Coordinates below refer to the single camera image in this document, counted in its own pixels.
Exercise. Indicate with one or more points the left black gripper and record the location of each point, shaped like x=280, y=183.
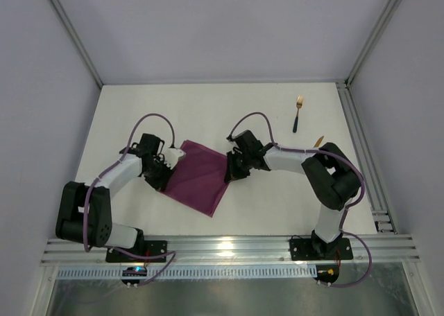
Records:
x=158, y=179

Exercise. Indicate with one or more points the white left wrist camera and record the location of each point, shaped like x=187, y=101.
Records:
x=172, y=156

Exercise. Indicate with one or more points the gold fork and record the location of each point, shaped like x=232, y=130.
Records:
x=299, y=104

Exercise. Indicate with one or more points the aluminium rail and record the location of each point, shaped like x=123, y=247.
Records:
x=230, y=250
x=379, y=202

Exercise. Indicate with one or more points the front aluminium rail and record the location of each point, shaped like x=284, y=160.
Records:
x=230, y=250

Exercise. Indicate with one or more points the frame post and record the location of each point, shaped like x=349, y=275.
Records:
x=375, y=35
x=76, y=41

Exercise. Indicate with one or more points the right frame post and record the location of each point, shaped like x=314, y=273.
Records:
x=375, y=35

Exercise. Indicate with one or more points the left frame post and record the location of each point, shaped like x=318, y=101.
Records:
x=76, y=41

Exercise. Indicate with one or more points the controller board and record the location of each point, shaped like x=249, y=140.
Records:
x=327, y=274
x=132, y=276

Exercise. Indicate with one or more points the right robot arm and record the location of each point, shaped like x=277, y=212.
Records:
x=336, y=183

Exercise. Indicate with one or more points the right aluminium rail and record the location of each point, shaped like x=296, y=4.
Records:
x=379, y=202

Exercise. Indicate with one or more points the left controller board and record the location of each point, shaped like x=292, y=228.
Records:
x=132, y=276

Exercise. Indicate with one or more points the purple satin napkin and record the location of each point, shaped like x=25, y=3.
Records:
x=198, y=179

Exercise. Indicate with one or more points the slotted cable duct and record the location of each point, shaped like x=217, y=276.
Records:
x=193, y=272

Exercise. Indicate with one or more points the right controller board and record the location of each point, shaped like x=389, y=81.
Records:
x=327, y=274

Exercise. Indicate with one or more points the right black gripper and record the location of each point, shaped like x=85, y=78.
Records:
x=234, y=167

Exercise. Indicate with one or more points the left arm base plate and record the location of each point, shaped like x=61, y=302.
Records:
x=146, y=248

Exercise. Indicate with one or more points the black handled gold knife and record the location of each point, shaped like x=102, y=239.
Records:
x=319, y=142

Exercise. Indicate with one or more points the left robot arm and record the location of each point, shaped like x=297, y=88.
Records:
x=85, y=212

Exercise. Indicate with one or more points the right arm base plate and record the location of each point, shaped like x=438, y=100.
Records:
x=301, y=248

